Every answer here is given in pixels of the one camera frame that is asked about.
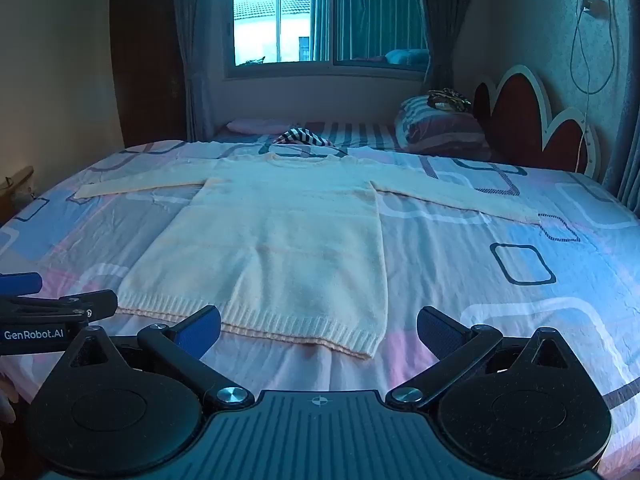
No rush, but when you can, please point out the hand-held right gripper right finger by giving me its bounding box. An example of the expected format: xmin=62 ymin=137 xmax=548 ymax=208
xmin=387 ymin=305 xmax=577 ymax=411

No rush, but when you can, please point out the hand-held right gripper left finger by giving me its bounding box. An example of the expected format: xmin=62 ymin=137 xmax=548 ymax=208
xmin=64 ymin=305 xmax=256 ymax=414

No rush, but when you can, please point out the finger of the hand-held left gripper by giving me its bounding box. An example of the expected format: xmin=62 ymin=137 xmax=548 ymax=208
xmin=0 ymin=272 xmax=44 ymax=297
xmin=0 ymin=289 xmax=119 ymax=322

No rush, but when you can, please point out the cream knitted sweater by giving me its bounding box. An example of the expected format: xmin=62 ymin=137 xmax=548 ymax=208
xmin=75 ymin=152 xmax=543 ymax=361

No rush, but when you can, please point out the patterned bed sheet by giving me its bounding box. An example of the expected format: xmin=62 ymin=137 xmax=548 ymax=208
xmin=0 ymin=137 xmax=640 ymax=477

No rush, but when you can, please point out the wooden furniture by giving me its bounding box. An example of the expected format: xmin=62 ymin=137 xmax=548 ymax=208
xmin=0 ymin=165 xmax=36 ymax=227

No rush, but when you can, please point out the folded striped quilt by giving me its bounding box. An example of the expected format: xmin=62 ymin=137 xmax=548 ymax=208
xmin=394 ymin=95 xmax=493 ymax=161

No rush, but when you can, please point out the striped bed sheet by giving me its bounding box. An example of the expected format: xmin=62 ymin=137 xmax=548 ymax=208
xmin=215 ymin=120 xmax=496 ymax=162

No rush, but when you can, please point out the pink pillow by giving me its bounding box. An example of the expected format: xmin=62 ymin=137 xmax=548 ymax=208
xmin=227 ymin=119 xmax=302 ymax=135

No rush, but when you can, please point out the striped knitted garment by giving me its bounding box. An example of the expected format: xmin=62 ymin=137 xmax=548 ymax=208
xmin=270 ymin=129 xmax=347 ymax=150

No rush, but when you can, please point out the red and white headboard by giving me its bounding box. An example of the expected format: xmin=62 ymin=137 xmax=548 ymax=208
xmin=472 ymin=64 xmax=602 ymax=182

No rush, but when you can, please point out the leopard print cloth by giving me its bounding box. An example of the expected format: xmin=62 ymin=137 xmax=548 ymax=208
xmin=427 ymin=88 xmax=474 ymax=113

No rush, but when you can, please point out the grey curtain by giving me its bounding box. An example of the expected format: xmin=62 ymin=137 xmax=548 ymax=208
xmin=602 ymin=105 xmax=640 ymax=222
xmin=415 ymin=0 xmax=482 ymax=100
xmin=172 ymin=0 xmax=232 ymax=142

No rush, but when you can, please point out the dark wooden wardrobe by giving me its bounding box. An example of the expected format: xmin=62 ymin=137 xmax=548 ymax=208
xmin=110 ymin=0 xmax=189 ymax=149

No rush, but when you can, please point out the window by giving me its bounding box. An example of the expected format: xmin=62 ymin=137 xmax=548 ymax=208
xmin=225 ymin=0 xmax=434 ymax=81

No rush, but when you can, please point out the white charging cable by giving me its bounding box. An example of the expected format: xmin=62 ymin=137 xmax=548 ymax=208
xmin=569 ymin=0 xmax=619 ymax=177

